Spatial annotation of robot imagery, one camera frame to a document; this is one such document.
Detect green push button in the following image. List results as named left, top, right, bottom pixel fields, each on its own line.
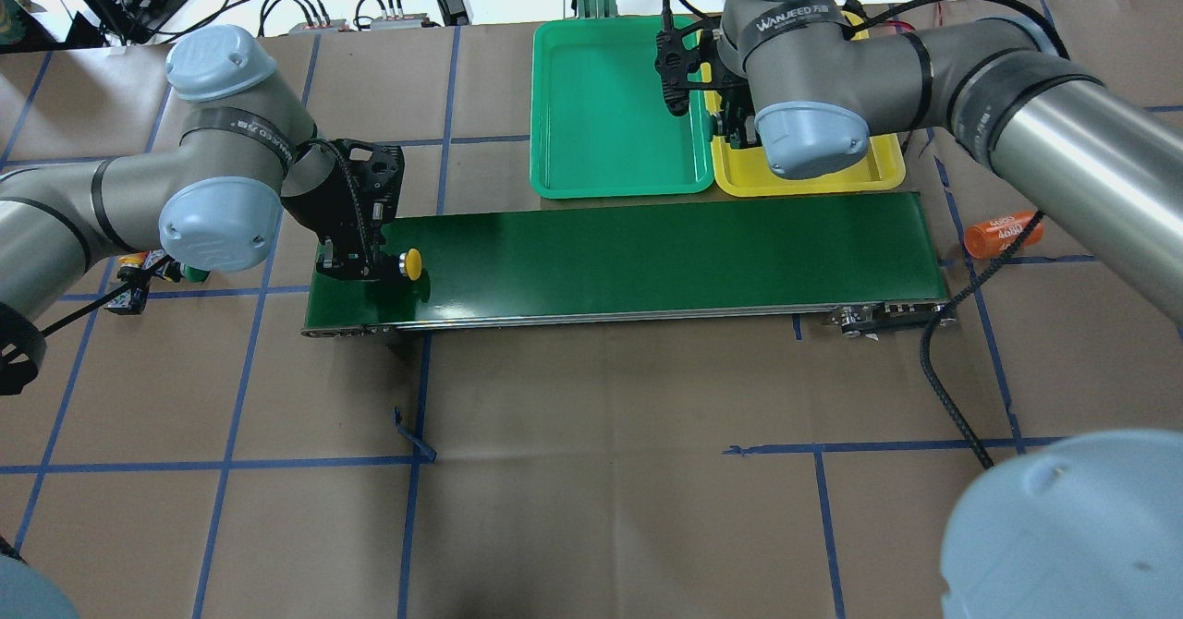
left=104, top=251, right=212, bottom=317

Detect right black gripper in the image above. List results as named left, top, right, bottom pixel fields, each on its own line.
left=654, top=24, right=763, bottom=149

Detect yellow plastic tray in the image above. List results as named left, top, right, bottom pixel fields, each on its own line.
left=717, top=0, right=922, bottom=181

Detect orange 4680 cylinder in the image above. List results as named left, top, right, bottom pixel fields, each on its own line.
left=962, top=211, right=1036, bottom=262
left=117, top=252, right=151, bottom=269

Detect yellow push button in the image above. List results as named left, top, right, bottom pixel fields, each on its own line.
left=382, top=249, right=424, bottom=283

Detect green plastic tray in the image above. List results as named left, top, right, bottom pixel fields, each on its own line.
left=530, top=17, right=713, bottom=200

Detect green conveyor belt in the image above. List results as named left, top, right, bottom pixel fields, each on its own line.
left=300, top=192, right=949, bottom=338

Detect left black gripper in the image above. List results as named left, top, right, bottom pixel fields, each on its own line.
left=280, top=138, right=406, bottom=282

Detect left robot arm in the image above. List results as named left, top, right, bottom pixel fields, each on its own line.
left=4, top=25, right=400, bottom=396

